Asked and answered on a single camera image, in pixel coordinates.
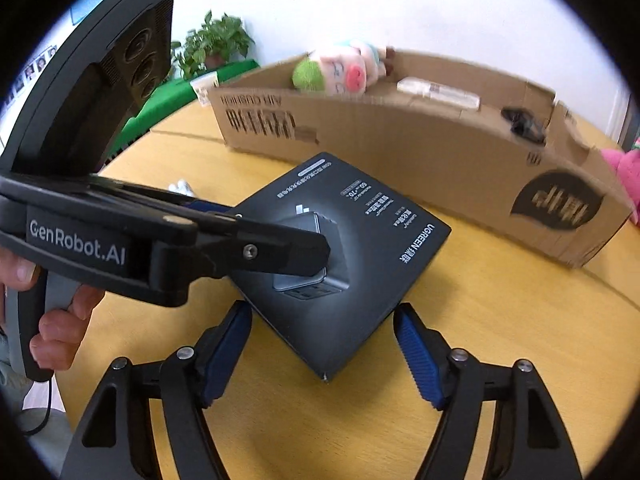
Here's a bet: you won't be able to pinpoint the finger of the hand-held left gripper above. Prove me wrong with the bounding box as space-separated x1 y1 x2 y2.
90 174 245 218
150 216 332 308

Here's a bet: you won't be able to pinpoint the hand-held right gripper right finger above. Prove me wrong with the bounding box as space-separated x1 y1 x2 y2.
394 302 583 480

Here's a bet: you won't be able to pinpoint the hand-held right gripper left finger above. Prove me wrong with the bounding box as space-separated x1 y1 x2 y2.
60 300 253 480

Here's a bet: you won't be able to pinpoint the black charger packaging box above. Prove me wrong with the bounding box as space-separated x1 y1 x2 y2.
227 151 453 385

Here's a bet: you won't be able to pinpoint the long brown cardboard box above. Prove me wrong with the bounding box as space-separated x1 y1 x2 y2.
207 49 635 270

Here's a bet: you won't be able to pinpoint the wooden desktop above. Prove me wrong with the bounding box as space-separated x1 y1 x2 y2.
50 95 640 480

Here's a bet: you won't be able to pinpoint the person's left hand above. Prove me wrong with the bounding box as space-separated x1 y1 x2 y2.
0 247 106 372

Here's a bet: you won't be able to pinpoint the leaf print paper cup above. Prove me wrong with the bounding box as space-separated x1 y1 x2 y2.
190 72 221 107

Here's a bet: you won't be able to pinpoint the large potted green plant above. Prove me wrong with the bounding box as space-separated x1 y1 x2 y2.
171 10 256 81

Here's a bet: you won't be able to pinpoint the pink pig plush toy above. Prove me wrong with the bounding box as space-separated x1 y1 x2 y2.
291 37 398 97

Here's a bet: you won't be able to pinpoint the person's grey trousers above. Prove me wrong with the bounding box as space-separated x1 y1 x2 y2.
0 330 66 461

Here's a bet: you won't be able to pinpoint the clear plastic box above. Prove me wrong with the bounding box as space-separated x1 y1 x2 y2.
396 76 482 111

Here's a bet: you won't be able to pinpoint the small black device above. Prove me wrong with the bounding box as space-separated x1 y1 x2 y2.
501 106 547 145

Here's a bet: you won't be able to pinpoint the pink and teal plush toy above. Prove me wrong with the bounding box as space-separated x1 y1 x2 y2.
600 135 640 223

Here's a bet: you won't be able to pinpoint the row of wall photos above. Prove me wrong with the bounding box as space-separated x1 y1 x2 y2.
2 45 58 106

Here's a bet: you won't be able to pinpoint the black cable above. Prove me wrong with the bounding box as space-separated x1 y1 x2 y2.
20 377 56 436

